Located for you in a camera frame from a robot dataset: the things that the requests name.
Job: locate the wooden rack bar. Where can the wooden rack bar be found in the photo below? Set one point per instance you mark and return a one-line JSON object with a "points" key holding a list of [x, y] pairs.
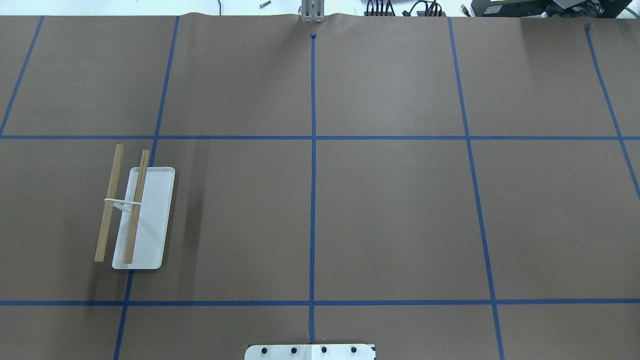
{"points": [[108, 204], [140, 183]]}

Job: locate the inner wooden rack bar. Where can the inner wooden rack bar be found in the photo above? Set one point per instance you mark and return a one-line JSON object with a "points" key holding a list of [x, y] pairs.
{"points": [[140, 183]]}

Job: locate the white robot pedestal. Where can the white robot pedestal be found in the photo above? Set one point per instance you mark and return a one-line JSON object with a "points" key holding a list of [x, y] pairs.
{"points": [[334, 351]]}

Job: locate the white rack bracket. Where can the white rack bracket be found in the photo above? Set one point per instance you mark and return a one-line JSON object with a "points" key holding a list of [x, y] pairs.
{"points": [[123, 205]]}

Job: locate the outer wooden rack bar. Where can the outer wooden rack bar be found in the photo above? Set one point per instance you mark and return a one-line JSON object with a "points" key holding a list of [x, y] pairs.
{"points": [[108, 204]]}

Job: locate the white rack base tray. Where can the white rack base tray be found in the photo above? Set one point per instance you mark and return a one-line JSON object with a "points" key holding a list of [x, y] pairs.
{"points": [[153, 220]]}

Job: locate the aluminium frame post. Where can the aluminium frame post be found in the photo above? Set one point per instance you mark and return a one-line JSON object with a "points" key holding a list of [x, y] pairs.
{"points": [[312, 11]]}

